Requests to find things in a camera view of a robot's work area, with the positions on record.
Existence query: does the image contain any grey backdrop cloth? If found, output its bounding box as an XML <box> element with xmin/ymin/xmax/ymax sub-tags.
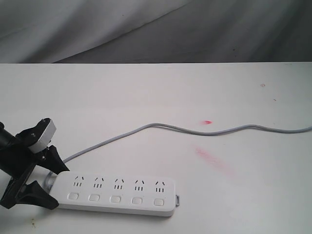
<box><xmin>0</xmin><ymin>0</ymin><xmax>312</xmax><ymax>63</ymax></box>

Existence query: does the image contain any white five-outlet power strip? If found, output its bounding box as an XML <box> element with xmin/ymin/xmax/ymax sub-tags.
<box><xmin>49</xmin><ymin>172</ymin><xmax>180</xmax><ymax>217</ymax></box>

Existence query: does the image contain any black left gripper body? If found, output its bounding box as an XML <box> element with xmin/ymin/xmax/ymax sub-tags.
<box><xmin>0</xmin><ymin>118</ymin><xmax>52</xmax><ymax>203</ymax></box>

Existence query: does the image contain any grey power cable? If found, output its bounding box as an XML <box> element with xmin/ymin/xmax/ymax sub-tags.
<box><xmin>42</xmin><ymin>123</ymin><xmax>312</xmax><ymax>192</ymax></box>

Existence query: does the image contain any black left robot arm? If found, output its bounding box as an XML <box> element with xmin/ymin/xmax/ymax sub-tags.
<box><xmin>0</xmin><ymin>118</ymin><xmax>68</xmax><ymax>210</ymax></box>

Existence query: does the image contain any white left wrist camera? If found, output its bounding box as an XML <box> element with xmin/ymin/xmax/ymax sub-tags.
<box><xmin>28</xmin><ymin>118</ymin><xmax>56</xmax><ymax>154</ymax></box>

